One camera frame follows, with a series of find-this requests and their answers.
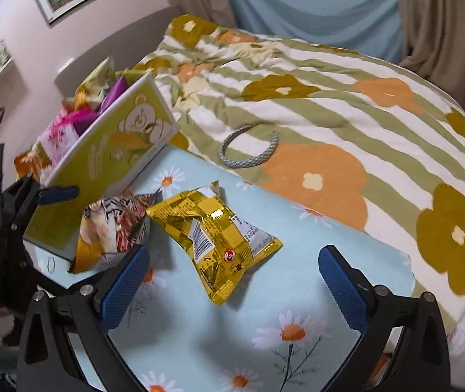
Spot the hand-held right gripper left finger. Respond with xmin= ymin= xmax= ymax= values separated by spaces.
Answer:
xmin=17 ymin=245 xmax=151 ymax=392

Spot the striped floral blanket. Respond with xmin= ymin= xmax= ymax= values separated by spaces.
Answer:
xmin=132 ymin=14 xmax=465 ymax=323

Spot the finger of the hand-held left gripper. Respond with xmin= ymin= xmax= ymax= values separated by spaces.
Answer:
xmin=23 ymin=253 xmax=78 ymax=295
xmin=1 ymin=173 xmax=80 ymax=230

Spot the purple snack packet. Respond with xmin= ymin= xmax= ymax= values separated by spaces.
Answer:
xmin=99 ymin=75 xmax=129 ymax=113

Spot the light blue hanging cloth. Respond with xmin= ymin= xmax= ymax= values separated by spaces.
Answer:
xmin=218 ymin=0 xmax=407 ymax=64

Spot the striped orange snack packet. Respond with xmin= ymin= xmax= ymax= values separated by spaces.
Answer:
xmin=69 ymin=191 xmax=163 ymax=274

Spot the grey braided cord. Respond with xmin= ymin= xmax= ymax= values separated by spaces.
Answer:
xmin=220 ymin=123 xmax=279 ymax=169

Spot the grey bed headboard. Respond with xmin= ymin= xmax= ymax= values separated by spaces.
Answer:
xmin=55 ymin=5 xmax=184 ymax=99

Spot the light blue daisy pillow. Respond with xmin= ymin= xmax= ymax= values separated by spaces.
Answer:
xmin=32 ymin=145 xmax=417 ymax=392

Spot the pink white snack packet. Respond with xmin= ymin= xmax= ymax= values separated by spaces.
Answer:
xmin=36 ymin=108 xmax=98 ymax=168

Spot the yellow checked snack packet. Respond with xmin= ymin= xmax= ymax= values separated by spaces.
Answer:
xmin=146 ymin=180 xmax=283 ymax=306

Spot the green cardboard box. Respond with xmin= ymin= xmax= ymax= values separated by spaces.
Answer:
xmin=24 ymin=73 xmax=181 ymax=261

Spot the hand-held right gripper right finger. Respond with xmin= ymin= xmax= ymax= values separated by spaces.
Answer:
xmin=318 ymin=245 xmax=450 ymax=392

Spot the gold cream snack packet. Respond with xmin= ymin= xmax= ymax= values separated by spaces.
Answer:
xmin=75 ymin=55 xmax=117 ymax=107

